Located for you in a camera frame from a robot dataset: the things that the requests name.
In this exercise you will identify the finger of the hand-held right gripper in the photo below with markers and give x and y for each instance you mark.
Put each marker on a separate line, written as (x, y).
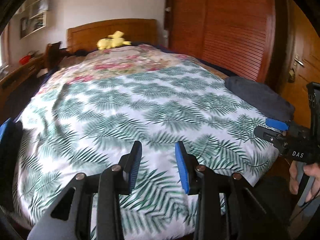
(266, 135)
(276, 124)

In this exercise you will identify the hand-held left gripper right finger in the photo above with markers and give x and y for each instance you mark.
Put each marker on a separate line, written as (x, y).
(182, 170)

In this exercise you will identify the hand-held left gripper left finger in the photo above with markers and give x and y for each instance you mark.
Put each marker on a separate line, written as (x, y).
(132, 170)

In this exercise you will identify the black jacket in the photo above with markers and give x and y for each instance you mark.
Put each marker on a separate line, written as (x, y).
(260, 97)

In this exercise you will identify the blue folded clothes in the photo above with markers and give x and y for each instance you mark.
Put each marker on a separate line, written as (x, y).
(10, 155)

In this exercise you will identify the person's right hand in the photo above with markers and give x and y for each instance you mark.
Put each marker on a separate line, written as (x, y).
(295, 177)

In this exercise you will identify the dark door charm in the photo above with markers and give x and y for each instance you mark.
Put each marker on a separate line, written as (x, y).
(291, 76)

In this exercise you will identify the wooden door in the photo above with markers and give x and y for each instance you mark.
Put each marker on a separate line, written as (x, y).
(307, 42)

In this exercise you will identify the wooden louvered wardrobe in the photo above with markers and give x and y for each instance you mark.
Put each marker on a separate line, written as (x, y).
(225, 30)

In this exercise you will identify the floral quilt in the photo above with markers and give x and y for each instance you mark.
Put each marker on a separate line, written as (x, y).
(120, 62)

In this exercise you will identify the yellow plush toy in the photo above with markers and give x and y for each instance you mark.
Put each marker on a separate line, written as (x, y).
(110, 43)

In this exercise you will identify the wooden chair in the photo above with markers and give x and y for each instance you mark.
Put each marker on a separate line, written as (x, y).
(52, 55)

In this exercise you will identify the wooden bed headboard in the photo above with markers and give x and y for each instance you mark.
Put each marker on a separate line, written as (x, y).
(85, 35)

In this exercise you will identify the long wooden desk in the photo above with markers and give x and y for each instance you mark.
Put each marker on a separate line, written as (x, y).
(15, 77)

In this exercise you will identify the red bowl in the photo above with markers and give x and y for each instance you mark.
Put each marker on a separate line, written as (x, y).
(24, 60)

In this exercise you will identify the white wall shelf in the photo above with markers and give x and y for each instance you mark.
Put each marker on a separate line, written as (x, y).
(45, 17)

